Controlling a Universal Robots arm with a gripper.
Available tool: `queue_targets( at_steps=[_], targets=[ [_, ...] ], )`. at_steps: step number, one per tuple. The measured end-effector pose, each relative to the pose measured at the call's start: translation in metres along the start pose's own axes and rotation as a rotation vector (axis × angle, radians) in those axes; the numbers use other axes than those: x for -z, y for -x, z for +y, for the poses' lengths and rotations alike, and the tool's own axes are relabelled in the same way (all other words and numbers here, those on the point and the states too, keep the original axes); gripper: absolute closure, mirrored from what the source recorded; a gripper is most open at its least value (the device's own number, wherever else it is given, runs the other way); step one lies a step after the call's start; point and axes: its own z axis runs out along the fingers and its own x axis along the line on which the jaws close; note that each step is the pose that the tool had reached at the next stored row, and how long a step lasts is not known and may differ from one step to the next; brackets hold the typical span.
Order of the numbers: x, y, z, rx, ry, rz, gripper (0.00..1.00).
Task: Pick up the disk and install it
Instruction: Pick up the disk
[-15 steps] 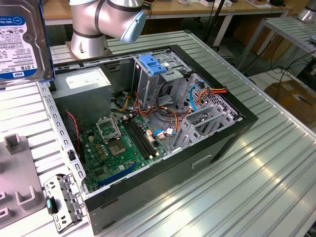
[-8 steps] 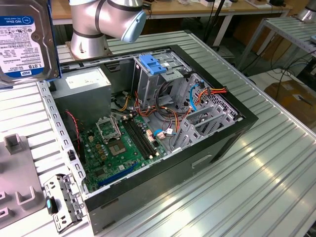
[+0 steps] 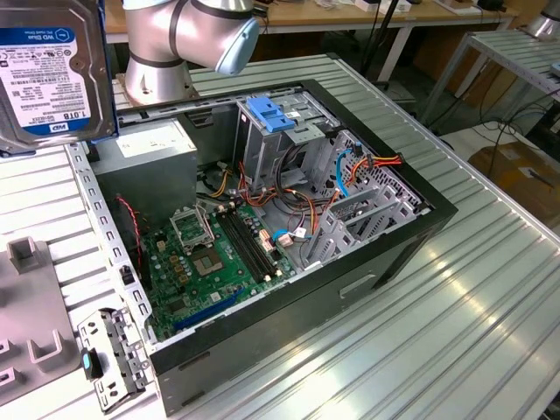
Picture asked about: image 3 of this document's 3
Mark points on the blue drive latch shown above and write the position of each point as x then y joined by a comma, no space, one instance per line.
269,116

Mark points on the CPU socket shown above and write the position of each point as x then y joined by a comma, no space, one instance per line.
207,263

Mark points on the black RAM slot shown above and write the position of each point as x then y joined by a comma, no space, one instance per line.
240,248
246,246
256,242
251,244

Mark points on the black stand pole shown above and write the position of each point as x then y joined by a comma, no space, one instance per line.
380,39

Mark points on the blue expansion slot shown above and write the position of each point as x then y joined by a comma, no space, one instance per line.
205,311

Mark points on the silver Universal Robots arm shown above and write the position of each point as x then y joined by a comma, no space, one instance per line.
153,44

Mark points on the grey parts rack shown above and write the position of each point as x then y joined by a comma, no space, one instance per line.
30,315

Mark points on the metal disk bay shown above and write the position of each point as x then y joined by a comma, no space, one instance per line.
337,232

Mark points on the hard disk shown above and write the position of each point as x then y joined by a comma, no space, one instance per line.
44,79

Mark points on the metal card retention bracket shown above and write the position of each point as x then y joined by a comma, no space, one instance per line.
122,345

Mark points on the green motherboard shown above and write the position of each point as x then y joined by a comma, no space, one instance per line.
166,271

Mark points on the brown cardboard box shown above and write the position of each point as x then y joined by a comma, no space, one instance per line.
516,175

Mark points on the blue black bracket clip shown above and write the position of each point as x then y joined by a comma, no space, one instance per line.
87,363

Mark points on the metal slat side table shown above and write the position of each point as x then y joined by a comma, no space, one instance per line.
534,61

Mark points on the black open PC case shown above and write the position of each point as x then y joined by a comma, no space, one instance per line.
306,315

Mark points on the black case fan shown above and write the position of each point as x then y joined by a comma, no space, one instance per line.
129,238

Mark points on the grey power supply unit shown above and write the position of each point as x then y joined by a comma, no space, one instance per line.
144,175

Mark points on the metal optical drive cage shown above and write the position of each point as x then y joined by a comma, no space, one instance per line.
258,153

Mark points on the wooden desk white frame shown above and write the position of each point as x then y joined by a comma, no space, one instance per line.
306,18

